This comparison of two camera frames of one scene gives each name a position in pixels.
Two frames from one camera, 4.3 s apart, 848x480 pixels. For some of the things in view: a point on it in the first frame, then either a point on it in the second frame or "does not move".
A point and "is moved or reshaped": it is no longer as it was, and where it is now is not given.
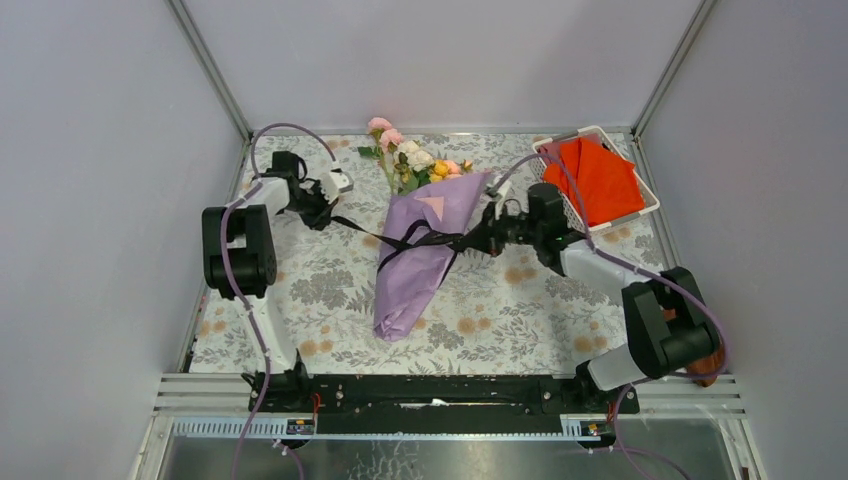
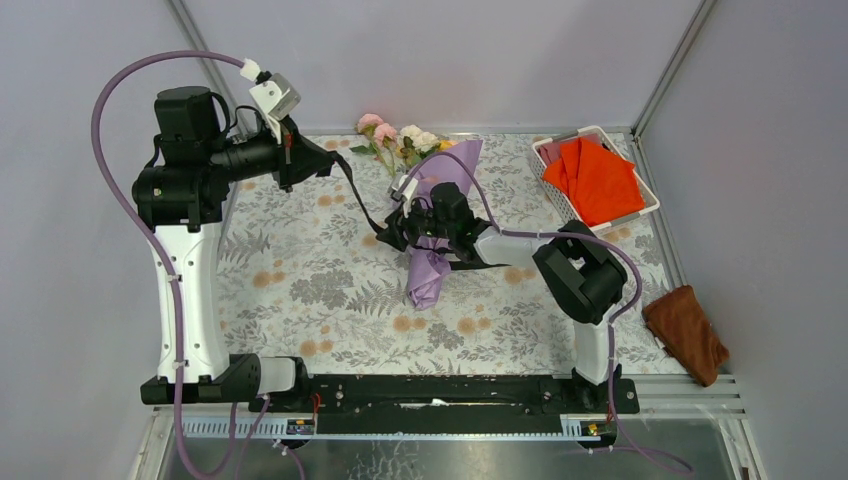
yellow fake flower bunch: [446, 169] to [446, 144]
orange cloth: [606, 185] does not move
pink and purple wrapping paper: [410, 274] to [429, 268]
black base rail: [437, 404] does not move
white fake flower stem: [416, 158] is moved or reshaped
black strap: [419, 234] is moved or reshaped
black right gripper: [487, 238] to [415, 204]
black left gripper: [321, 214] to [295, 158]
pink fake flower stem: [387, 142] is moved or reshaped
